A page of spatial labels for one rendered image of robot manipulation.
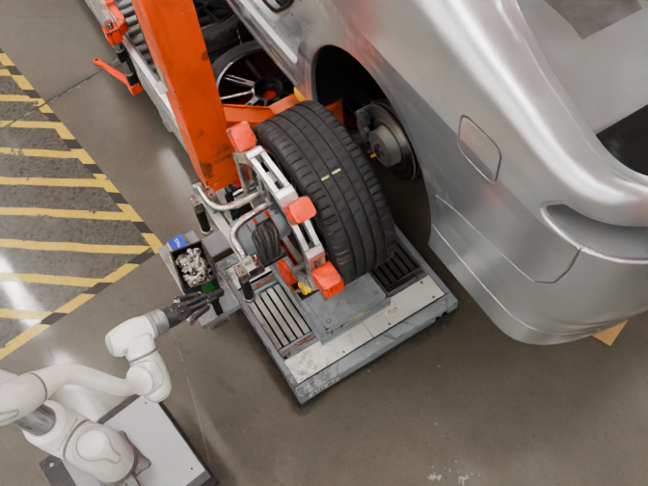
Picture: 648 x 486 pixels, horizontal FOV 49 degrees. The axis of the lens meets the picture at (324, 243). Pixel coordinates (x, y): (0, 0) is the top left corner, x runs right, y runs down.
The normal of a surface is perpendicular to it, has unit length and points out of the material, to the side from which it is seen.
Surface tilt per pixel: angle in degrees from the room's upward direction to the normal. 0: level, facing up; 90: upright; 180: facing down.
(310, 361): 0
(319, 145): 7
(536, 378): 0
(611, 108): 19
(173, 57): 90
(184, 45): 90
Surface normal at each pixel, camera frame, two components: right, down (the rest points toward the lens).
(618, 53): 0.13, -0.22
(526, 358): -0.07, -0.52
